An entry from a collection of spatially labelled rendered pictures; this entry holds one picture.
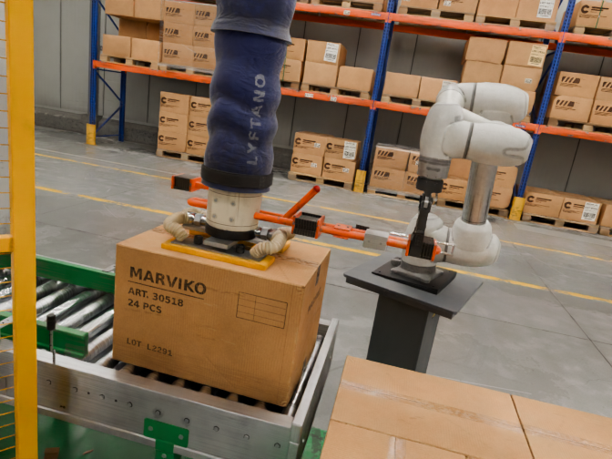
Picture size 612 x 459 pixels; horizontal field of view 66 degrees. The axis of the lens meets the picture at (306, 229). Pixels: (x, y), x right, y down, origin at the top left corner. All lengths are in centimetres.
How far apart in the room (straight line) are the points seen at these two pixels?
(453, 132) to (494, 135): 10
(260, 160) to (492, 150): 65
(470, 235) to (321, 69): 688
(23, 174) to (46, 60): 1143
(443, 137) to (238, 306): 75
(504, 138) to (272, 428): 99
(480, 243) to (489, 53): 674
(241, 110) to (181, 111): 809
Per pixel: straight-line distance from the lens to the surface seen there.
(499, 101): 188
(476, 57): 859
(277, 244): 141
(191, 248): 148
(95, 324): 193
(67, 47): 1242
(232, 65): 140
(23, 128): 134
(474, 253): 207
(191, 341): 153
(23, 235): 139
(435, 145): 136
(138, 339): 162
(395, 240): 142
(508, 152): 137
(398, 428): 156
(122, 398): 155
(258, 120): 140
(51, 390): 169
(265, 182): 145
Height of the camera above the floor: 145
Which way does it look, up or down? 15 degrees down
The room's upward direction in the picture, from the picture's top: 8 degrees clockwise
